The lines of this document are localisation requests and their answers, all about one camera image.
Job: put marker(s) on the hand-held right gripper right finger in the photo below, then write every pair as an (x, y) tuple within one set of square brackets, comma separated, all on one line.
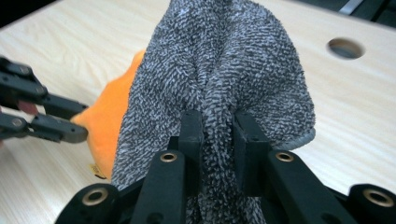
[(286, 186)]

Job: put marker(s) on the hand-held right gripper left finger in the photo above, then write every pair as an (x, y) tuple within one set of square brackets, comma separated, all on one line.
[(168, 186)]

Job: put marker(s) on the orange plush toy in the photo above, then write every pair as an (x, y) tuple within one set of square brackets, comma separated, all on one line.
[(106, 124)]

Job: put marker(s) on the grey towel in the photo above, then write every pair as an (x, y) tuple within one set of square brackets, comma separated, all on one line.
[(224, 62)]

